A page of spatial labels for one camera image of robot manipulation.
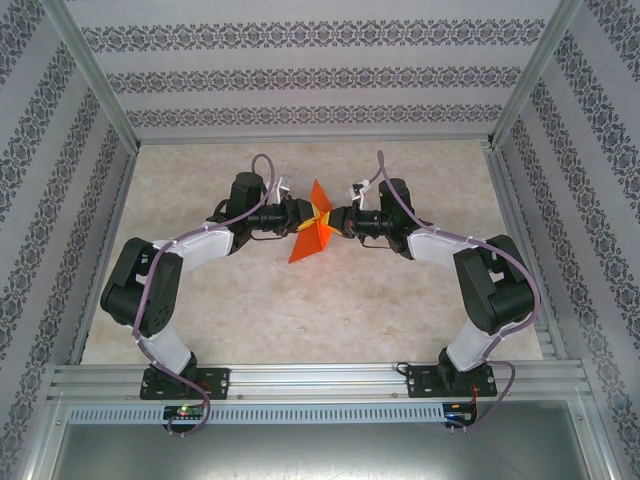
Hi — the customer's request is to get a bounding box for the orange paper sheet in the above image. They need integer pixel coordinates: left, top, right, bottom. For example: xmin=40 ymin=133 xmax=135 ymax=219
xmin=288 ymin=178 xmax=335 ymax=264

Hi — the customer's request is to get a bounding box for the grey sheet metal panel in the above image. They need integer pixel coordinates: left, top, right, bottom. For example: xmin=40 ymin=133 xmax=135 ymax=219
xmin=49 ymin=422 xmax=601 ymax=480

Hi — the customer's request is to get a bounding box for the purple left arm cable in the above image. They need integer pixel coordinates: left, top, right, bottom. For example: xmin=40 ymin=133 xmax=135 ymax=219
xmin=130 ymin=152 xmax=281 ymax=440

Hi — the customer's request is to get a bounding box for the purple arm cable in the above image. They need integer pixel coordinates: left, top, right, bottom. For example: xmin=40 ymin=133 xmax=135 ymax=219
xmin=130 ymin=152 xmax=281 ymax=440
xmin=374 ymin=149 xmax=544 ymax=436

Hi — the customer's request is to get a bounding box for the aluminium mounting rail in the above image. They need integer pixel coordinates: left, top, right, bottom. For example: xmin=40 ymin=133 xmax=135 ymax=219
xmin=47 ymin=363 xmax=594 ymax=401

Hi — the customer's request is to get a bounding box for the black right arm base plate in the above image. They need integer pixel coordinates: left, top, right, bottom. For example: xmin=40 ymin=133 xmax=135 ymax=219
xmin=407 ymin=363 xmax=499 ymax=400

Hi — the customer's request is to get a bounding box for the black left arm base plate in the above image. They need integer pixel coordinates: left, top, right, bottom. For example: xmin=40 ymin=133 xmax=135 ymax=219
xmin=139 ymin=367 xmax=232 ymax=402

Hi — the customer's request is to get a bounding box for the aluminium frame post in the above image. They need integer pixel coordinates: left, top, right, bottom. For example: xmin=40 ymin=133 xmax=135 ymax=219
xmin=487 ymin=0 xmax=584 ymax=149
xmin=42 ymin=0 xmax=141 ymax=151

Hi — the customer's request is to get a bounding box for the grey slotted cable duct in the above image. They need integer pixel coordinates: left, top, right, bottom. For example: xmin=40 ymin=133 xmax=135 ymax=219
xmin=67 ymin=403 xmax=446 ymax=425

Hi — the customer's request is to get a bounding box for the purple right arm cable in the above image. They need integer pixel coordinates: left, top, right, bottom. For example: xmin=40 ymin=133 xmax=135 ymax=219
xmin=374 ymin=149 xmax=544 ymax=436

